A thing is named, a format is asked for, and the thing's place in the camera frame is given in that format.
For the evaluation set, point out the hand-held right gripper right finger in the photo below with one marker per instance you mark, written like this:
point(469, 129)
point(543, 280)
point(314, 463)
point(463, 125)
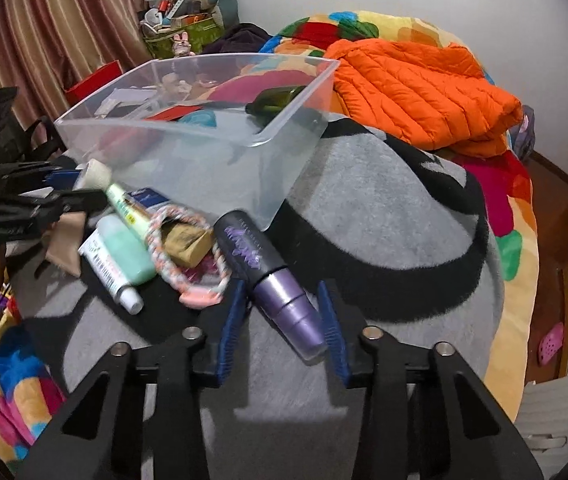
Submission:
point(335, 337)

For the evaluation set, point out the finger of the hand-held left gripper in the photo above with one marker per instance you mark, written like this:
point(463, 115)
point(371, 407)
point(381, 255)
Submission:
point(71, 204)
point(61, 178)

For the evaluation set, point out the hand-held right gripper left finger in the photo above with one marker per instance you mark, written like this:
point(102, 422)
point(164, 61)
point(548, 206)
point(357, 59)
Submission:
point(229, 332)

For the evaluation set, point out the white tape roll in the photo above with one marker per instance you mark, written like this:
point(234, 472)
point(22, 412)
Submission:
point(96, 171)

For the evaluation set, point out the light green tube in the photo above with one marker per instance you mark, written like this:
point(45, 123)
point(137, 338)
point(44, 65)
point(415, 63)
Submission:
point(129, 210)

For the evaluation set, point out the mint green bottle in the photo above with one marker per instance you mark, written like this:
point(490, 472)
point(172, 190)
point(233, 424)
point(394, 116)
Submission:
point(126, 252)

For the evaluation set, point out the small blue box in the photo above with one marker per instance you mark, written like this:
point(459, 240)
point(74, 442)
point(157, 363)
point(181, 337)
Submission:
point(148, 197)

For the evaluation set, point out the purple spray bottle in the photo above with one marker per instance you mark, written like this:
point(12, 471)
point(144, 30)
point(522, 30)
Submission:
point(259, 260)

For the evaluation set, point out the white tube with cap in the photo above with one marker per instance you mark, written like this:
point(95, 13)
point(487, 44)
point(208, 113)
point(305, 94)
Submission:
point(109, 275)

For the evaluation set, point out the brown rectangular packet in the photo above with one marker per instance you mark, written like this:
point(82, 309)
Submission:
point(184, 245)

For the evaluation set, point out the clear plastic storage bin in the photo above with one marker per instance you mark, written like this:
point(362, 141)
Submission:
point(214, 165)

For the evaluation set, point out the dark green glass bottle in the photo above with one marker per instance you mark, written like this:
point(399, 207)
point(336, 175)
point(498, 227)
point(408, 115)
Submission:
point(274, 100)

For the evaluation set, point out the red cardboard box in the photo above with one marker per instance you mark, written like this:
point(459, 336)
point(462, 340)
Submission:
point(94, 82)

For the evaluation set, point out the striped brown curtain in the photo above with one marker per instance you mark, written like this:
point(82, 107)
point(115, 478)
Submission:
point(64, 20)

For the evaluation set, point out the teal item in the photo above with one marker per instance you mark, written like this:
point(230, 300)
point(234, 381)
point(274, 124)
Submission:
point(199, 119)

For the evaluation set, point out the pink bunny toy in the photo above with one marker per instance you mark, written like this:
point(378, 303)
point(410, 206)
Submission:
point(182, 45)

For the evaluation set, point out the green storage box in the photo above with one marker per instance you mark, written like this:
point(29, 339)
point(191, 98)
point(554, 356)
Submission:
point(189, 40)

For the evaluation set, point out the colourful patchwork blanket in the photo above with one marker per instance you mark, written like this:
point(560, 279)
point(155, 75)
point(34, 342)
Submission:
point(511, 250)

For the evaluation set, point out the pink clog shoe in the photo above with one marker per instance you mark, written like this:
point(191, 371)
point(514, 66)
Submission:
point(550, 345)

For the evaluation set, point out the dark clothing pile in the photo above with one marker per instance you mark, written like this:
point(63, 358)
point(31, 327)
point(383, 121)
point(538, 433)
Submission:
point(241, 37)

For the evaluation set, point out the white cabinet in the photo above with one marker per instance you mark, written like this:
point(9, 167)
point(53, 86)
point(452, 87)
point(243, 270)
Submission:
point(564, 425)

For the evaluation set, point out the orange duvet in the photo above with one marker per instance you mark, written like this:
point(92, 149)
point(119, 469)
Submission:
point(414, 90)

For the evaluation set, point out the purple bag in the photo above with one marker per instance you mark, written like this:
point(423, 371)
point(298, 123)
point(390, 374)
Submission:
point(523, 132)

